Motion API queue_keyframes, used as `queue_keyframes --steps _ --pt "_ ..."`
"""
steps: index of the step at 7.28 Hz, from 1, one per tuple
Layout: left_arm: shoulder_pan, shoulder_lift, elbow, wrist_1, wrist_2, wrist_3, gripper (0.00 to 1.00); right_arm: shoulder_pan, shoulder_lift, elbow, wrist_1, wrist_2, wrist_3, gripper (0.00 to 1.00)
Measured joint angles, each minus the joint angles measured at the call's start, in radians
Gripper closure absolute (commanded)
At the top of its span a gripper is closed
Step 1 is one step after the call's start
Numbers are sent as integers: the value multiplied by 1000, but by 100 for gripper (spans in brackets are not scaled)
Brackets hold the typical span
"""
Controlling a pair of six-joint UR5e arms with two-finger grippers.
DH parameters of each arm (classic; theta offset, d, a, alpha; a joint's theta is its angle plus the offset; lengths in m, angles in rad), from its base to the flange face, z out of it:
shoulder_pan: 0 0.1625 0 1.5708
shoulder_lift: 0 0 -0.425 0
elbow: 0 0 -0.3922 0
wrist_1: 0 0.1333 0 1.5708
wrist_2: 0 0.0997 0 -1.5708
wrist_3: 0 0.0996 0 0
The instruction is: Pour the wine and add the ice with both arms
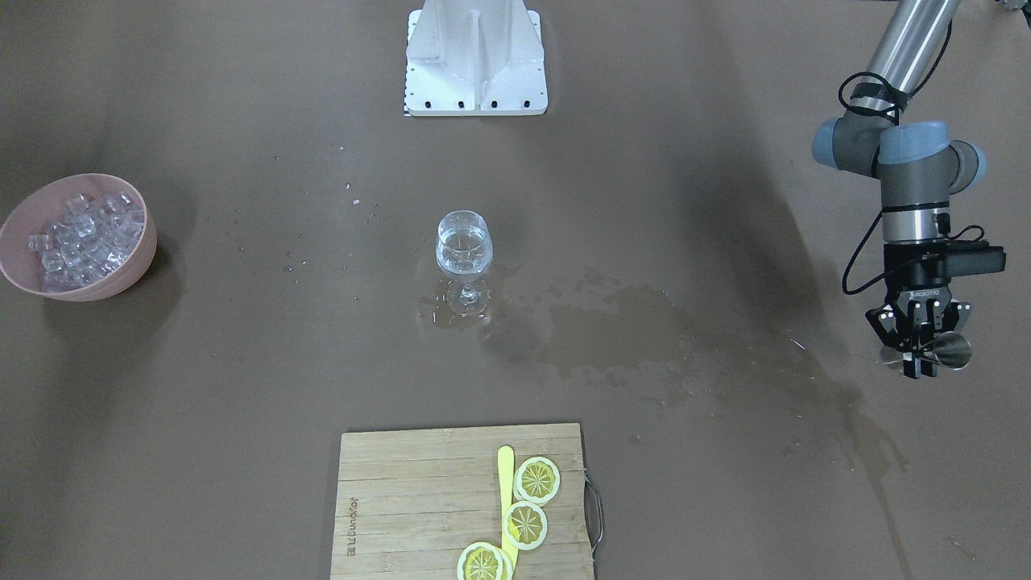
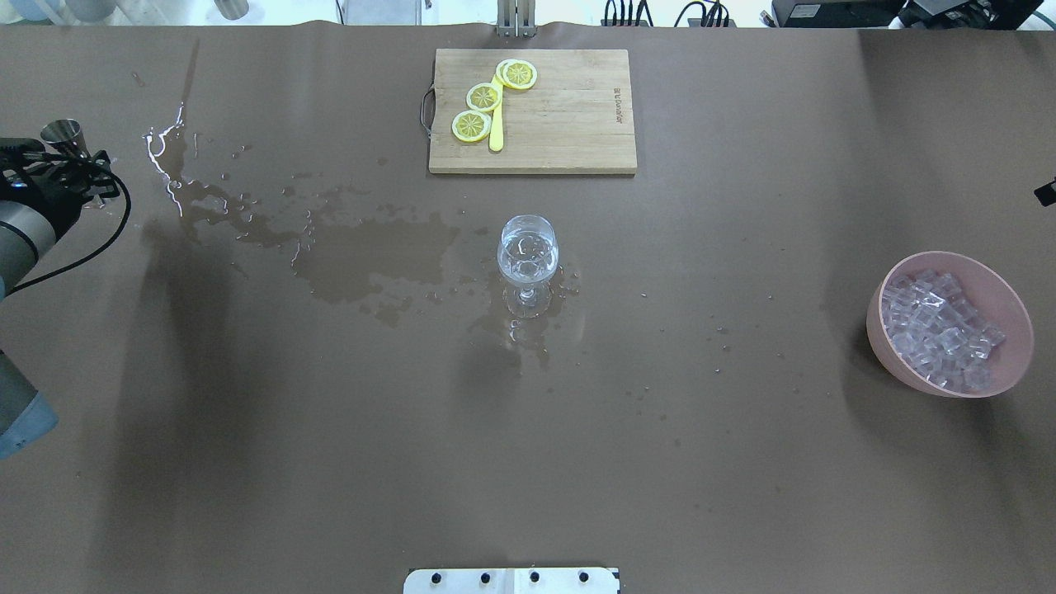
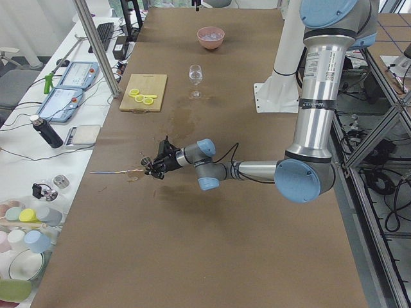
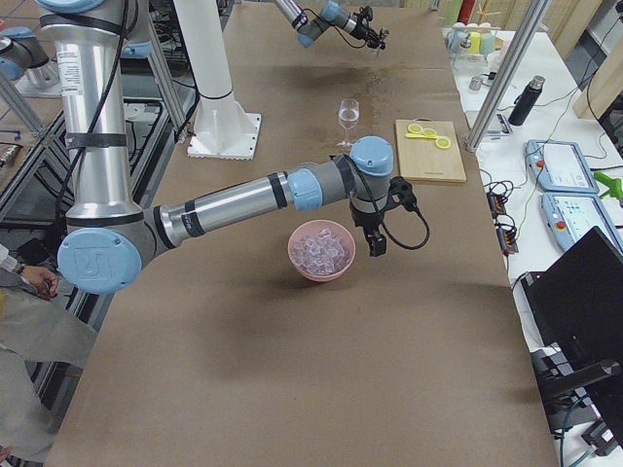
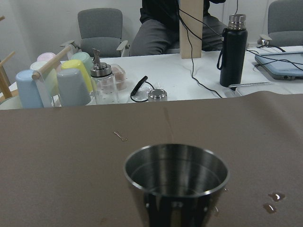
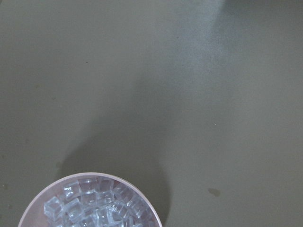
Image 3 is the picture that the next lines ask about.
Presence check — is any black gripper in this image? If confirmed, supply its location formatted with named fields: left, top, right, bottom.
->
left=144, top=141, right=186, bottom=180

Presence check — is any steel measuring jigger cup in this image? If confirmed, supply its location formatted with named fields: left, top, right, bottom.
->
left=140, top=157, right=152, bottom=170

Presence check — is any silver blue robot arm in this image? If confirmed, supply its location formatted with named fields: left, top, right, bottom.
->
left=141, top=1, right=379, bottom=203

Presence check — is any clear wine glass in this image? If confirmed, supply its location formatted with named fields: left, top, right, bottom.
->
left=189, top=64, right=203, bottom=98

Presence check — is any pink bowl of ice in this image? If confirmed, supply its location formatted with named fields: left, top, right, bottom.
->
left=197, top=26, right=225, bottom=50

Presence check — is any lemon slice middle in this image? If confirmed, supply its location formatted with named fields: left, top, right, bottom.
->
left=134, top=94, right=146, bottom=103

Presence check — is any lemon slice far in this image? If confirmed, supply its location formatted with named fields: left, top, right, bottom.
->
left=128, top=89, right=140, bottom=98

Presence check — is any silver kitchen scale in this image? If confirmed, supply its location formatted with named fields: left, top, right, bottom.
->
left=64, top=124, right=101, bottom=148

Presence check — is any bamboo cutting board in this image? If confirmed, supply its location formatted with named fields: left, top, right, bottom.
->
left=119, top=74, right=168, bottom=112

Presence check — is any blue teach pendant near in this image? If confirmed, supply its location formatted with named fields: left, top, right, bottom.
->
left=37, top=87, right=84, bottom=124

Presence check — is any blue teach pendant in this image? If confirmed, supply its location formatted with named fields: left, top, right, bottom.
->
left=37, top=87, right=84, bottom=124
left=58, top=62, right=100, bottom=90

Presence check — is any black water bottle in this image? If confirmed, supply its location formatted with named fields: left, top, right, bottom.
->
left=30, top=114, right=64, bottom=148

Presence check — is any blue teach pendant far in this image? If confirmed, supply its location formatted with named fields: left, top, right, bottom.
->
left=58, top=62, right=100, bottom=90

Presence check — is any yellow cup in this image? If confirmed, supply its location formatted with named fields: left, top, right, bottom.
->
left=19, top=209, right=39, bottom=223

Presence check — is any light blue cup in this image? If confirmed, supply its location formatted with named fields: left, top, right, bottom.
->
left=24, top=230, right=51, bottom=253

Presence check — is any black keyboard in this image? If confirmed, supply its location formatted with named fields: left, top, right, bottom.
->
left=97, top=22, right=114, bottom=51

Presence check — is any white green rimmed bowl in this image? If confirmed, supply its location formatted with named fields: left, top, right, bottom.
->
left=8, top=250, right=45, bottom=281

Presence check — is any lemon slice near handle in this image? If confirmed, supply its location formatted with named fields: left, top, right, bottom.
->
left=143, top=97, right=154, bottom=105

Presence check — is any green handled grabber tool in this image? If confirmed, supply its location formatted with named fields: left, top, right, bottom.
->
left=43, top=34, right=87, bottom=94

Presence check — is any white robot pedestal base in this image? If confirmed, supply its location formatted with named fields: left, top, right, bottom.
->
left=254, top=0, right=305, bottom=113

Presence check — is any aluminium frame post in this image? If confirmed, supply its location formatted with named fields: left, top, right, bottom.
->
left=73, top=0, right=120, bottom=98

